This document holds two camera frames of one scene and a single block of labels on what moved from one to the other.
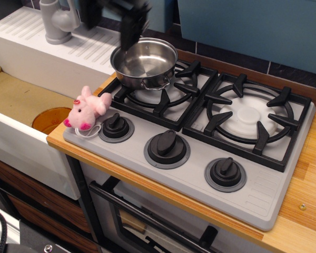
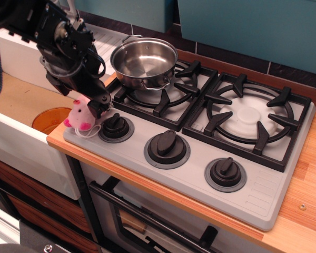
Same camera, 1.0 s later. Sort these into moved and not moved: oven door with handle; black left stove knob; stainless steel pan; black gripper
Moved: black gripper
Not moved: stainless steel pan; black left stove knob; oven door with handle
